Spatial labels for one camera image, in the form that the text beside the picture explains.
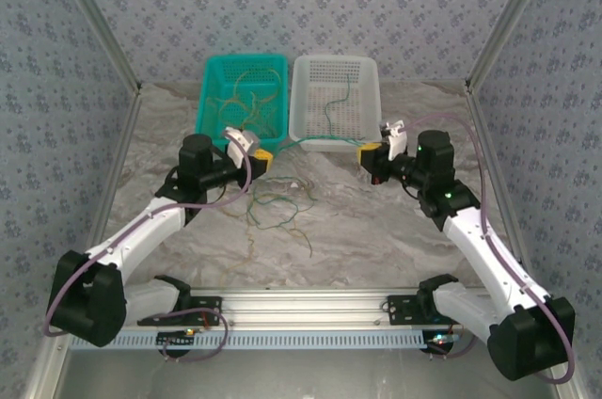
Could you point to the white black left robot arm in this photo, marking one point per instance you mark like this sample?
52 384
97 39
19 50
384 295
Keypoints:
146 239

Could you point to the white plastic basket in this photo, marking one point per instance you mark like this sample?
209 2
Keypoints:
295 112

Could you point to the black right controller board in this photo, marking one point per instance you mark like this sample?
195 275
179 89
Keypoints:
439 345

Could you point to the aluminium left table rail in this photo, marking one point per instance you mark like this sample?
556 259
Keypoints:
123 135

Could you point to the aluminium right table rail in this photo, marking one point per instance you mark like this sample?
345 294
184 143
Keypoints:
489 145

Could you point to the teal plastic basket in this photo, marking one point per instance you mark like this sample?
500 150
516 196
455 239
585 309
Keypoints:
206 107

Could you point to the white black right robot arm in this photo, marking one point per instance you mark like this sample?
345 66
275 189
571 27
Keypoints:
489 272

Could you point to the aluminium mounting rail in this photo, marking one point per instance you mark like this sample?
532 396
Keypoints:
305 307

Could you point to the aluminium frame post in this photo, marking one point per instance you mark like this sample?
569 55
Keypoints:
510 18
98 18

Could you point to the grey metal lower panel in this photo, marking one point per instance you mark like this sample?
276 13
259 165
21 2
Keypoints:
305 375

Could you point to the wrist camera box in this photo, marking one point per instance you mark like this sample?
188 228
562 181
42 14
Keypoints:
392 138
240 140

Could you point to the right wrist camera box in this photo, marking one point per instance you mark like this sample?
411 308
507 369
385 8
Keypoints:
392 138

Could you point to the aluminium left frame post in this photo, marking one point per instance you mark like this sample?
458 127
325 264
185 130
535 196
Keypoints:
98 18

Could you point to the black controller board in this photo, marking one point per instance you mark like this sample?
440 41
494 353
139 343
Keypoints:
176 342
439 345

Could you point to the black left controller board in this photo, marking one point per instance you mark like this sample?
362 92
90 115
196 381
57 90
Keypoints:
176 342

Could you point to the aluminium table rail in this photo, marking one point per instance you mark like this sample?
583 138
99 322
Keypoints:
489 145
123 135

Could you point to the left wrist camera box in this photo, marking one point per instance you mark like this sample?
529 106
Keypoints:
240 140

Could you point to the aluminium right frame post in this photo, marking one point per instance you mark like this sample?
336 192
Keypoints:
510 18

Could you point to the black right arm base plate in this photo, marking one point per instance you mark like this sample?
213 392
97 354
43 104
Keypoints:
402 309

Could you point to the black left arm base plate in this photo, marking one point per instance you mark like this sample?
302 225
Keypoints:
207 312

